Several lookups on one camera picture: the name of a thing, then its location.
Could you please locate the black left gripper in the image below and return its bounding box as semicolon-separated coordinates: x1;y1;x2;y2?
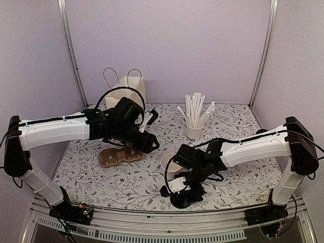
112;122;160;153

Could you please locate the white paper cup corner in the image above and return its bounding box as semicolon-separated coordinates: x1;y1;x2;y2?
160;153;182;180

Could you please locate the brown cardboard cup carrier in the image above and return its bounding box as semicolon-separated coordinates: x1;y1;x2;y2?
98;146;144;168

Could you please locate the black plastic cup lid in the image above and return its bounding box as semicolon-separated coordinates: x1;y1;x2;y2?
256;129;268;135

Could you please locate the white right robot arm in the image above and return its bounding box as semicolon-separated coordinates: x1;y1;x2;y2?
160;116;320;221

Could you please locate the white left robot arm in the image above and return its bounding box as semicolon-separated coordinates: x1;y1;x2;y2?
1;97;159;220

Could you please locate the white cup holding straws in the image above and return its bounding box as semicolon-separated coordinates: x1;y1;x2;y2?
186;123;203;142

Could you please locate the bundle of white wrapped straws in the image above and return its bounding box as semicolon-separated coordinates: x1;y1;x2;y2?
176;92;216;129

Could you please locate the floral patterned table mat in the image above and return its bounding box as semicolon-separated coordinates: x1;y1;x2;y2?
53;104;281;212

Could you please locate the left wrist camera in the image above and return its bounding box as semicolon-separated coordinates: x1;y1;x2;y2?
139;109;158;133

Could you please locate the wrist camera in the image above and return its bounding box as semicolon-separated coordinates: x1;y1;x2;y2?
139;109;158;133
160;177;191;197

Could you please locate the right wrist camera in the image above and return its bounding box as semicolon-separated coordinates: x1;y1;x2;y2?
160;177;191;197

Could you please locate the cream paper bag with handles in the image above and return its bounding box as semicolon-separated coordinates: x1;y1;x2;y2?
103;67;146;109

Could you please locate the front aluminium rail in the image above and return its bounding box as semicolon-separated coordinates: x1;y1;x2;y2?
23;197;317;242

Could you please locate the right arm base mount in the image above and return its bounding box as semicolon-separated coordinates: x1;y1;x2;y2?
244;200;288;238

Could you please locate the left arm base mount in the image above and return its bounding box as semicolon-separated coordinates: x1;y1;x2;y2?
49;186;93;226

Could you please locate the left aluminium frame post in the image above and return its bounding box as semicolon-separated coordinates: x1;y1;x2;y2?
57;0;89;108

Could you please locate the aluminium frame post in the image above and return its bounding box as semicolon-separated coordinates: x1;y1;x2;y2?
248;0;278;109
57;0;89;108

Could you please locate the right aluminium frame post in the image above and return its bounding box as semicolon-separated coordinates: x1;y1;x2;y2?
248;0;278;109

